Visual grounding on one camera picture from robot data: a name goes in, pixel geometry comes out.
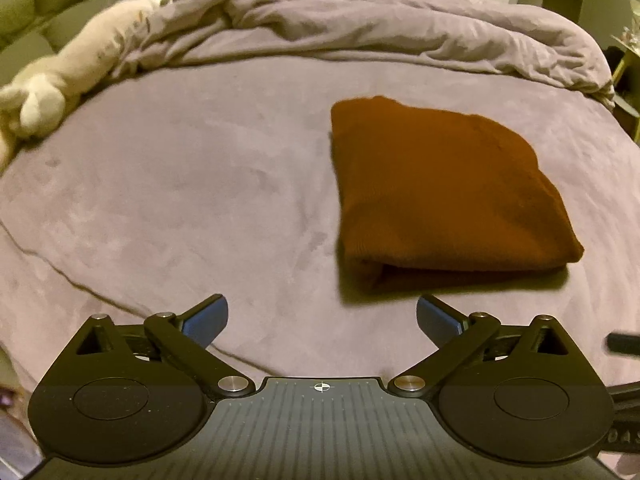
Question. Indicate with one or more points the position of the crumpled purple duvet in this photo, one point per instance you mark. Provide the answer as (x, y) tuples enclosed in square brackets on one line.
[(473, 36)]

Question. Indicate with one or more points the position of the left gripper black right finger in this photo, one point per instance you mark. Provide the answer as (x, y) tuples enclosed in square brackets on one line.
[(478, 357)]

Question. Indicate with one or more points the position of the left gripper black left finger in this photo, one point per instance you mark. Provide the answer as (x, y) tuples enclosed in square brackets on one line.
[(165, 357)]

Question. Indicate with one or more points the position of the yellow side table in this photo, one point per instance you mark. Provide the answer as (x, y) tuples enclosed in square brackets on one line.
[(625, 96)]

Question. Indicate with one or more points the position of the cream long plush toy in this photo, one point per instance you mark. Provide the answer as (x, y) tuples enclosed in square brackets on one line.
[(46, 90)]

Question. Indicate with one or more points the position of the green sofa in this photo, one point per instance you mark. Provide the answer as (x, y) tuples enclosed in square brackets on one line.
[(31, 29)]

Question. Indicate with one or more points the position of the rust red knit sweater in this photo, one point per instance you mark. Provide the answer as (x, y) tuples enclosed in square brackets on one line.
[(439, 198)]

